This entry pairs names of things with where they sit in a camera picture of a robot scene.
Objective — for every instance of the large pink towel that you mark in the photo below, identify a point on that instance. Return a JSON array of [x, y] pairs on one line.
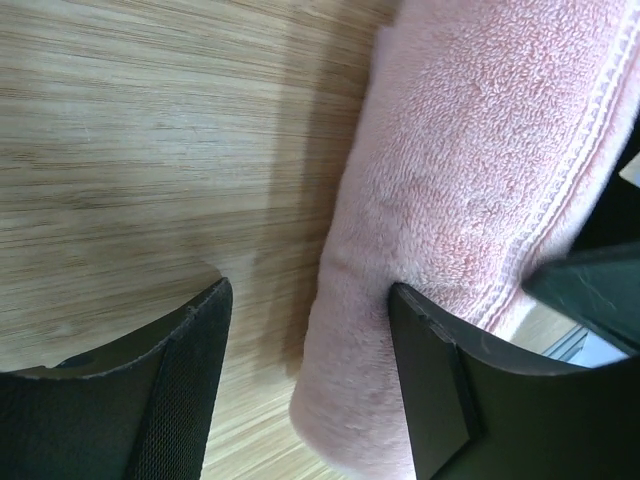
[[488, 132]]

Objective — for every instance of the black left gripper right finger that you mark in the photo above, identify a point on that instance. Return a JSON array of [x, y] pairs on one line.
[[478, 407]]

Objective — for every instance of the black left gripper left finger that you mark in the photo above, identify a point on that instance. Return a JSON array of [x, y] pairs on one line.
[[139, 407]]

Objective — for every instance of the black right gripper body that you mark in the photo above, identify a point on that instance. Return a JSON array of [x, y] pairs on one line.
[[614, 219]]

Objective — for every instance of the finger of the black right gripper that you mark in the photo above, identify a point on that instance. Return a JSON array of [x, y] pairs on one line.
[[597, 288]]

